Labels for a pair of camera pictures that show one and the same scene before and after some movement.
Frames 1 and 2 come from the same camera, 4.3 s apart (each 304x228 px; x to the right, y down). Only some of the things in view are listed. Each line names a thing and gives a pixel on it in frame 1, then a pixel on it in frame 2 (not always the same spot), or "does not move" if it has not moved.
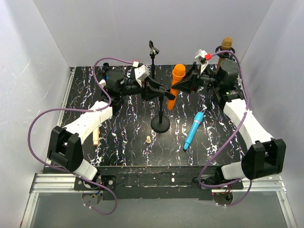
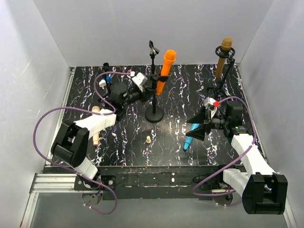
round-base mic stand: x=153 y=52 does not move
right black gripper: x=194 y=78 to x=208 y=124
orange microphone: x=179 y=71 to x=169 y=57
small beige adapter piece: x=148 y=140 does not move
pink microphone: x=96 y=136 does not move
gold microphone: x=226 y=44 does not move
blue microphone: x=198 y=119 does not move
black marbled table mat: x=161 y=128 does not move
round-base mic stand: x=160 y=123 to x=154 y=115
